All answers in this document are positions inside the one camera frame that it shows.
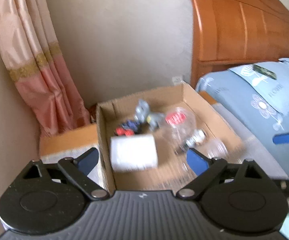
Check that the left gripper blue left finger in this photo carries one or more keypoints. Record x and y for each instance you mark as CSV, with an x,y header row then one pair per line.
x,y
76,171

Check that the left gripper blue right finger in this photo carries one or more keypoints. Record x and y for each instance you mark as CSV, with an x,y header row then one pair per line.
x,y
207,171

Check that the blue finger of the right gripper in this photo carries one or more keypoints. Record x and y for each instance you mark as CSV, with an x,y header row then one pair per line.
x,y
281,139

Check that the clear plastic box red label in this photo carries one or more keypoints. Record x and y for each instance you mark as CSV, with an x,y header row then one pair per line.
x,y
178,125

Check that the small clear plastic item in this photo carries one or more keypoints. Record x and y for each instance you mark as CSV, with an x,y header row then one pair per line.
x,y
216,148

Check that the light blue floral bedding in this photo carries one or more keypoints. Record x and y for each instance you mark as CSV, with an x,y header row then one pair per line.
x,y
258,96

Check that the cardboard box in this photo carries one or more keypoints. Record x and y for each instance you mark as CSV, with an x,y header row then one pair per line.
x,y
172,172

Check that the white rectangular box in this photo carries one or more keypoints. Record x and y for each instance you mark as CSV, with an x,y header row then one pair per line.
x,y
133,153

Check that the grey animal figurine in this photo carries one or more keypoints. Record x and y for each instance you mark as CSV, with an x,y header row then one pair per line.
x,y
144,115

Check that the wooden bed headboard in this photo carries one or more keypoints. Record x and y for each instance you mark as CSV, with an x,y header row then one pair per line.
x,y
228,33

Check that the pink curtain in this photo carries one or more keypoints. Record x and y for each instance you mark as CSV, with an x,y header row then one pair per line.
x,y
31,53

